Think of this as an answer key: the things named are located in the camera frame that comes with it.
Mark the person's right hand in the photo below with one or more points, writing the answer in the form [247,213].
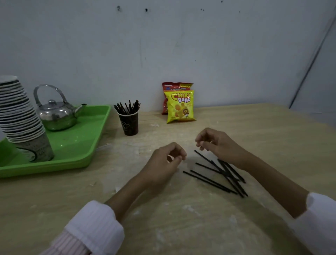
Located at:
[223,147]

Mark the person's left hand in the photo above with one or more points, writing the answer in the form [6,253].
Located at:
[160,166]

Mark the pile of black straws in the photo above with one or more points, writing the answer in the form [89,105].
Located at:
[204,181]

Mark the dark brown paper cup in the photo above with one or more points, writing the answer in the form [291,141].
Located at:
[128,124]

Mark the bunch of black straws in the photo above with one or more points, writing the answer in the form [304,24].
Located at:
[123,109]

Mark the person's right forearm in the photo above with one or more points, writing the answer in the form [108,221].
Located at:
[275,181]

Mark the person's left forearm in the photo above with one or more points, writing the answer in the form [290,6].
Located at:
[123,197]

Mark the yellow snack bag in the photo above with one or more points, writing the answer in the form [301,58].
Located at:
[179,110]

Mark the red snack bag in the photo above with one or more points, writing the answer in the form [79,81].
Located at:
[176,86]

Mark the green plastic tray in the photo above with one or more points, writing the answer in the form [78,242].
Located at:
[78,142]

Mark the light wooden table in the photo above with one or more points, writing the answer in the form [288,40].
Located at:
[65,205]

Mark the steel kettle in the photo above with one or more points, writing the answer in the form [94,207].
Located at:
[57,118]

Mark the thin dark pole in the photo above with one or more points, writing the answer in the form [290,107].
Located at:
[309,67]

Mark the stack of paper cups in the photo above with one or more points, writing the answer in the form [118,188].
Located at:
[21,118]

